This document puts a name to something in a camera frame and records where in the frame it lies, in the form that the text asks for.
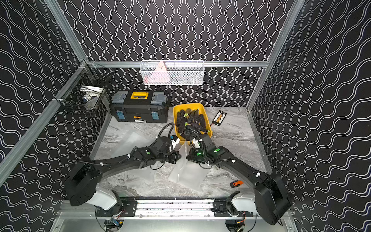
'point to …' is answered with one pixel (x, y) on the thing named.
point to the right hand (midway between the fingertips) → (186, 156)
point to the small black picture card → (219, 118)
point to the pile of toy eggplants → (191, 119)
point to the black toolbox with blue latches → (139, 107)
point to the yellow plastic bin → (178, 107)
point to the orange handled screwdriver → (235, 183)
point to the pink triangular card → (160, 74)
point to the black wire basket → (86, 92)
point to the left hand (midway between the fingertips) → (182, 155)
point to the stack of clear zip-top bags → (124, 141)
